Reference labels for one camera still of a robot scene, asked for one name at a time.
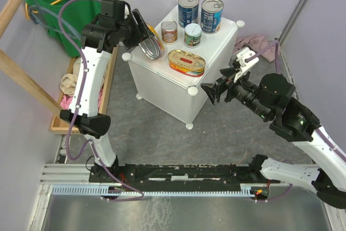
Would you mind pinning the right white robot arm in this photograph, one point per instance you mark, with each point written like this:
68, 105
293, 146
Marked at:
289, 119

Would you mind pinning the white slotted cable duct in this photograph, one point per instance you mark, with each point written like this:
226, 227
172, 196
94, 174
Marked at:
107, 190

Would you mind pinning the red oval sardine tin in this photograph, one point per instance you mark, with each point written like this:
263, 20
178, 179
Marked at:
186, 63

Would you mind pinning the green tank top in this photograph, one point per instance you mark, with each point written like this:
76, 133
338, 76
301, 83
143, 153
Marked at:
78, 14

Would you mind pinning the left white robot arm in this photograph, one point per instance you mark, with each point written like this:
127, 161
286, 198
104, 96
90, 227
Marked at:
83, 110

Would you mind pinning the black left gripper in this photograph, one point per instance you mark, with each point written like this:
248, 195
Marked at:
144, 30

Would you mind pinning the wooden rack pole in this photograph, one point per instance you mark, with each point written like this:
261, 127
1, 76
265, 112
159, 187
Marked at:
8, 13

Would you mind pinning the blue white label can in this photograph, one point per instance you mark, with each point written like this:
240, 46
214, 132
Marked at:
211, 15

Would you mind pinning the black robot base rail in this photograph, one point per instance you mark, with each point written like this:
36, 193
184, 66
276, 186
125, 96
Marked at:
188, 177

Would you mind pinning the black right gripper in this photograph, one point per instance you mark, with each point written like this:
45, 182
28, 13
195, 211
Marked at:
228, 84

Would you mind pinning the silver oval fish tin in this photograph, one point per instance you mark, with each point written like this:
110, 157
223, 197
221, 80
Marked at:
152, 47

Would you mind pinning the white cube cabinet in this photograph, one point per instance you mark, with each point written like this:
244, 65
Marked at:
175, 93

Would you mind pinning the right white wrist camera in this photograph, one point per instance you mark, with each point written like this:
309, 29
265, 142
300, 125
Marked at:
243, 60

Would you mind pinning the small pink label can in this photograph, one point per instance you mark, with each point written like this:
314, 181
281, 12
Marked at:
169, 31

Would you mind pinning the wooden diagonal beam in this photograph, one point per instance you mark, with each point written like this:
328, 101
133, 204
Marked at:
17, 74

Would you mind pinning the beige crumpled cloth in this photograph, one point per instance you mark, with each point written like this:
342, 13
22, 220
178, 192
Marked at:
69, 80

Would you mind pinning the pink crumpled cloth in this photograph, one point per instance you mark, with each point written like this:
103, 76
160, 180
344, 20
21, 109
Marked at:
66, 100

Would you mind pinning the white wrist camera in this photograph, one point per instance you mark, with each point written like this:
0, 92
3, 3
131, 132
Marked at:
122, 8
243, 60

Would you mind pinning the tall blue label can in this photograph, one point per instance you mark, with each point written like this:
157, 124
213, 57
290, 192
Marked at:
187, 12

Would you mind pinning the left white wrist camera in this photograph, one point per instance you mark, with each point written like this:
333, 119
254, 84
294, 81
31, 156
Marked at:
122, 8

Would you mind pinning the mauve crumpled cloth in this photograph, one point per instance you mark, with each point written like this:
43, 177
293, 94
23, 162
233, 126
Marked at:
256, 43

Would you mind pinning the white lid green jar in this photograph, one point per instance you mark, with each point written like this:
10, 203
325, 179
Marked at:
192, 35

